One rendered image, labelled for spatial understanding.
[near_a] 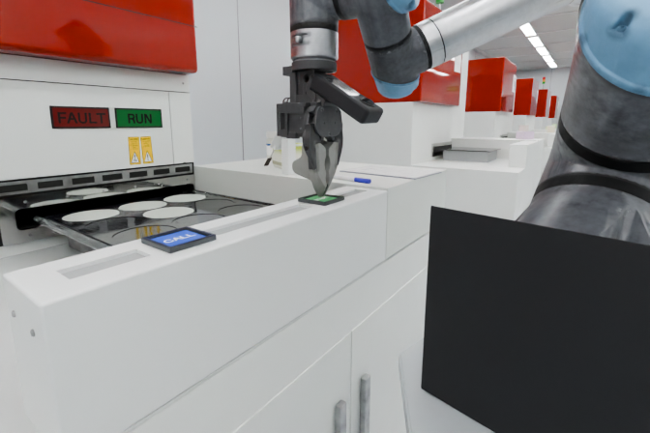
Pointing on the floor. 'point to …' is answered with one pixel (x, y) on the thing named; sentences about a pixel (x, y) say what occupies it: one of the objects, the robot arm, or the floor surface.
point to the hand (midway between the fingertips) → (324, 189)
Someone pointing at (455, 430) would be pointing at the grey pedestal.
